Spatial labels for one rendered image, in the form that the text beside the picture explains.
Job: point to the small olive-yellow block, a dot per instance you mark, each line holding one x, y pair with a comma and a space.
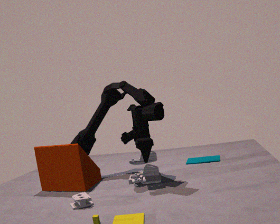
96, 219

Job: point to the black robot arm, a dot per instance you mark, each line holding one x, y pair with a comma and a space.
148, 111

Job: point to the teal flat plate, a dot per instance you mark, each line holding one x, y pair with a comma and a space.
205, 159

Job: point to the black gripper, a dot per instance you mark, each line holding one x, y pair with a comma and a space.
144, 142

